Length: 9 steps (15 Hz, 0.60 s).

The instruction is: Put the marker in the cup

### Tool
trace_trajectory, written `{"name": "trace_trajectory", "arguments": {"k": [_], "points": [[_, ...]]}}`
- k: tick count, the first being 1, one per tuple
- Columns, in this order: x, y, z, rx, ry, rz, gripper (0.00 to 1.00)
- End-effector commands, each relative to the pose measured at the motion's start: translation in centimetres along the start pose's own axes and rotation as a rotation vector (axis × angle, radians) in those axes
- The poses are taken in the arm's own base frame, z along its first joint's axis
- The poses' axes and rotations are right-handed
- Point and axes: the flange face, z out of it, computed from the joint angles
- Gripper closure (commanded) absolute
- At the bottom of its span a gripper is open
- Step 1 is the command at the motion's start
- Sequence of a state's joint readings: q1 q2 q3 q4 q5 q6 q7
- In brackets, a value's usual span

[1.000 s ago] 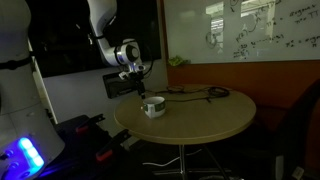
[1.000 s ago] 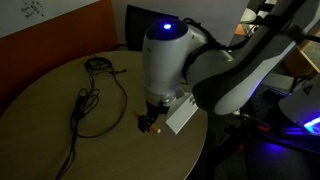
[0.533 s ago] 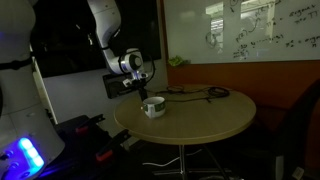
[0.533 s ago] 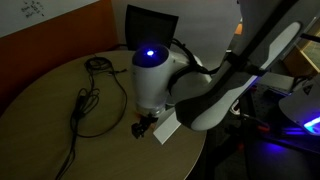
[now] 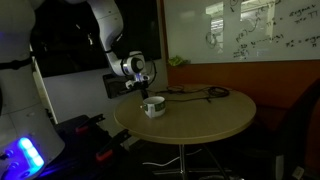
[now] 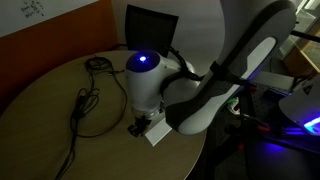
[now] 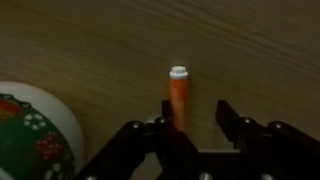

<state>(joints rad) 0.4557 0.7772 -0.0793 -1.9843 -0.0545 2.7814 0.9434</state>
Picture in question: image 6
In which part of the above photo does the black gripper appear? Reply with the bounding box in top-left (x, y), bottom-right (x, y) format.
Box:
top-left (127, 114), bottom-right (153, 137)

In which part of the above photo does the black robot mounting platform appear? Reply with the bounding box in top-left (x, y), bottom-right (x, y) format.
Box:
top-left (233, 70), bottom-right (320, 180)

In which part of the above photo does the whiteboard with writing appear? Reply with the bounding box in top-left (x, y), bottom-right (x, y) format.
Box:
top-left (0, 0), bottom-right (100, 38)

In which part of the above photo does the wood framed glass partition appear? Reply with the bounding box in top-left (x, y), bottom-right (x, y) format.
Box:
top-left (279, 0), bottom-right (320, 78)

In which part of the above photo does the black metal bar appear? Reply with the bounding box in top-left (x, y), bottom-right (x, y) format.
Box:
top-left (289, 29), bottom-right (320, 43)

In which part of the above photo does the long black cable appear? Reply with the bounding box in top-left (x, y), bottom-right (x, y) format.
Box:
top-left (53, 68), bottom-right (129, 180)

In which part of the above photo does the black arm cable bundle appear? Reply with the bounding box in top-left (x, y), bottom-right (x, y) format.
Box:
top-left (159, 45), bottom-right (243, 98)

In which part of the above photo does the black coiled cable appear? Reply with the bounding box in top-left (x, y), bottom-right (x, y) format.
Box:
top-left (83, 55), bottom-right (116, 75)

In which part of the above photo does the black clamp red handle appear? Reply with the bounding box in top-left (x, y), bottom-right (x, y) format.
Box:
top-left (233, 139), bottom-right (247, 154)
top-left (240, 112), bottom-right (272, 133)

